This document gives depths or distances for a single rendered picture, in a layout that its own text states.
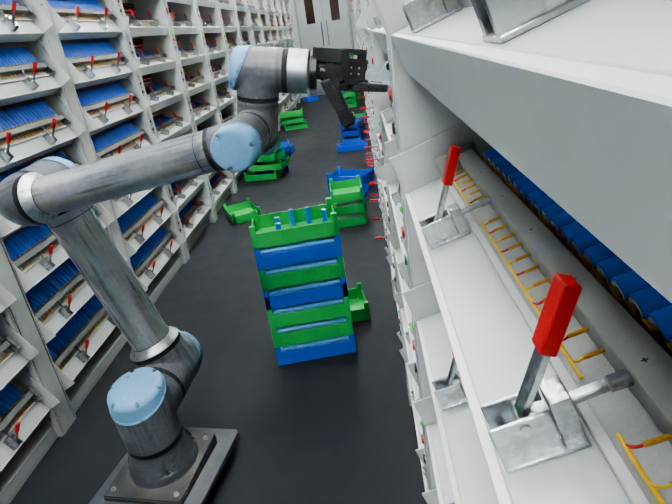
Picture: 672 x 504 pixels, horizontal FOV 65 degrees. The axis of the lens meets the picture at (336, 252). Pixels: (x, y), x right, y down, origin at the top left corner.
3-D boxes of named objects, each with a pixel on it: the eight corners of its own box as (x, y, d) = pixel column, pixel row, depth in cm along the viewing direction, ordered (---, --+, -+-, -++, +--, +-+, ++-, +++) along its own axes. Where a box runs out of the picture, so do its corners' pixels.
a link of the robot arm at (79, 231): (150, 411, 153) (-14, 183, 123) (174, 371, 168) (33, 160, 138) (195, 401, 149) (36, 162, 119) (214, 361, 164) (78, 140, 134)
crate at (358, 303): (299, 332, 218) (296, 315, 215) (297, 309, 237) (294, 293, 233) (370, 319, 220) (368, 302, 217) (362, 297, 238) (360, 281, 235)
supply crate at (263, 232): (253, 249, 179) (248, 228, 176) (255, 229, 197) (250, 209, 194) (339, 235, 181) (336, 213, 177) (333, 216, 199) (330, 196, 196)
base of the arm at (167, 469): (115, 482, 143) (103, 457, 139) (155, 430, 159) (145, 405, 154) (175, 493, 137) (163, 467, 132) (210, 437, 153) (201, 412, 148)
